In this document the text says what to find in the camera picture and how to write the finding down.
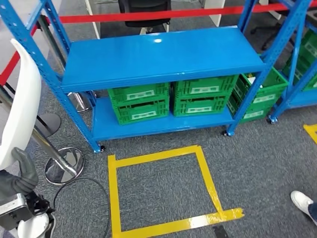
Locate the person's foot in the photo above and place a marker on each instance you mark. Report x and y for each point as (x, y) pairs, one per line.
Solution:
(300, 201)

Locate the yellow floor tape square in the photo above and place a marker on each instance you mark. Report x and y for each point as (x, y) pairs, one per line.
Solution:
(112, 197)

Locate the white object in crate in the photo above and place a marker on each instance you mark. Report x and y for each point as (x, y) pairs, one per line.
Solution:
(253, 81)

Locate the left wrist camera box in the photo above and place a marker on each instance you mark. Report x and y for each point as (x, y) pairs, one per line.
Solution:
(12, 210)

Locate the green plastic crate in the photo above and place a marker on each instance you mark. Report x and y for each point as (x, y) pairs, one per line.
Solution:
(265, 98)
(203, 101)
(141, 111)
(309, 46)

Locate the blue metal shelf rack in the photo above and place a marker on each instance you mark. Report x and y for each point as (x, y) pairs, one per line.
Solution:
(161, 56)
(294, 65)

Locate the white desk leg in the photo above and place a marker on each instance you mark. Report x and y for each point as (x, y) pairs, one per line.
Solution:
(93, 18)
(213, 13)

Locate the black chair base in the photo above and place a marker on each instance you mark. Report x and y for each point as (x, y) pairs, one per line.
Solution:
(272, 31)

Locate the black office chair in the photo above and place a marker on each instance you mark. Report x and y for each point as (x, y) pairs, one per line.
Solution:
(143, 11)

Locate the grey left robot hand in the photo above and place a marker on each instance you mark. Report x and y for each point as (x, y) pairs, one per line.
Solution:
(26, 179)

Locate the person's leg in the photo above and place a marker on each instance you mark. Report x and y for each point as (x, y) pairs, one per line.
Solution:
(313, 213)

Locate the white car mirror cover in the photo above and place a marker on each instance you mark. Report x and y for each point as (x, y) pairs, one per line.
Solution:
(20, 108)

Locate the dark robot base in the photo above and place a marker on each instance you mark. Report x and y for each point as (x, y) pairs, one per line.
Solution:
(220, 232)

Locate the chrome stanchion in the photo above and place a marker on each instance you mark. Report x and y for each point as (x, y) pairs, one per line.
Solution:
(64, 166)
(79, 102)

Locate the dark grey stanchion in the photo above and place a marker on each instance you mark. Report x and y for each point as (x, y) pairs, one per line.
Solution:
(49, 124)

